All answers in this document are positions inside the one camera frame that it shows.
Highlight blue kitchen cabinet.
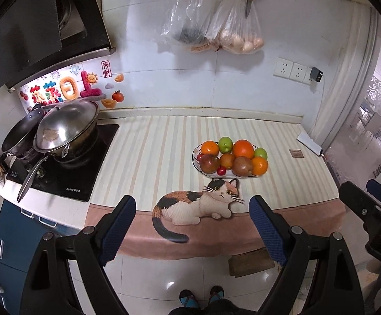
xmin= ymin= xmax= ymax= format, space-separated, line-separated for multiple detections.
xmin=0 ymin=197 xmax=76 ymax=302

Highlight white wall socket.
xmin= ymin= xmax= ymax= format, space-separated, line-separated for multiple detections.
xmin=273 ymin=57 xmax=293 ymax=80
xmin=289 ymin=62 xmax=309 ymax=84

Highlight dark red apple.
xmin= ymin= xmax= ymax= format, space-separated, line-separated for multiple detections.
xmin=232 ymin=156 xmax=253 ymax=176

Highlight black plug adapter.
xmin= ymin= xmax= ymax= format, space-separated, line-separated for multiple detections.
xmin=309 ymin=66 xmax=324 ymax=83

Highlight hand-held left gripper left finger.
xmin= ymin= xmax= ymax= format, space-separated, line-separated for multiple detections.
xmin=20 ymin=195 xmax=137 ymax=315

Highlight white notepad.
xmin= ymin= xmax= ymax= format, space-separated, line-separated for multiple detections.
xmin=296 ymin=130 xmax=324 ymax=157

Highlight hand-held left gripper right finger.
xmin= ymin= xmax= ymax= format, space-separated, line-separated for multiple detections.
xmin=249 ymin=195 xmax=363 ymax=315

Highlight black frying pan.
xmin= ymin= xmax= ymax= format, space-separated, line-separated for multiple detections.
xmin=0 ymin=107 xmax=47 ymax=182

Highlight colourful wall stickers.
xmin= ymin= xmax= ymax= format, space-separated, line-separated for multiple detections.
xmin=20 ymin=61 xmax=125 ymax=109

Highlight orange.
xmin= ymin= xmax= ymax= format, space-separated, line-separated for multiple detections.
xmin=201 ymin=141 xmax=220 ymax=156
xmin=232 ymin=140 xmax=255 ymax=160
xmin=251 ymin=156 xmax=269 ymax=176

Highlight black range hood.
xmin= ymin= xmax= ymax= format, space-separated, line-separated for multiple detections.
xmin=0 ymin=0 xmax=116 ymax=92

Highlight patterned white plate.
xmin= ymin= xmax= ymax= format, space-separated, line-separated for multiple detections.
xmin=192 ymin=142 xmax=270 ymax=179

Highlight black gas stove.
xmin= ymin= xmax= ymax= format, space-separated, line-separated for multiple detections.
xmin=5 ymin=123 xmax=120 ymax=202

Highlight clear bag with dark contents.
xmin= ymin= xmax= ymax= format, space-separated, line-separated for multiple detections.
xmin=160 ymin=0 xmax=220 ymax=48

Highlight frosted glass door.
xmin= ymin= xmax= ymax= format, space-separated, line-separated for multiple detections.
xmin=325 ymin=39 xmax=381 ymax=184

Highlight striped cat print mat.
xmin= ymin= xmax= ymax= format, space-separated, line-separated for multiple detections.
xmin=86 ymin=114 xmax=347 ymax=260

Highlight clear bag with eggs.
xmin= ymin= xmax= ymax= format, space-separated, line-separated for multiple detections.
xmin=215 ymin=0 xmax=265 ymax=55

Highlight person's dark trousers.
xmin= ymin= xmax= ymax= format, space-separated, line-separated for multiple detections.
xmin=169 ymin=298 xmax=247 ymax=315

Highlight wooden block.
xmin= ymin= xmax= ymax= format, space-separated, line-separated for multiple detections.
xmin=228 ymin=247 xmax=280 ymax=278

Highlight steel wok lid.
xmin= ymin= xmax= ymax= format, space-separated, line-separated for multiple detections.
xmin=33 ymin=99 xmax=100 ymax=153

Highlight steel wok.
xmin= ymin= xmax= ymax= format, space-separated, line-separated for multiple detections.
xmin=17 ymin=118 xmax=101 ymax=203

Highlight blue sandal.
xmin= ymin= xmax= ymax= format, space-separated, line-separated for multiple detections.
xmin=179 ymin=289 xmax=200 ymax=309
xmin=209 ymin=285 xmax=225 ymax=306

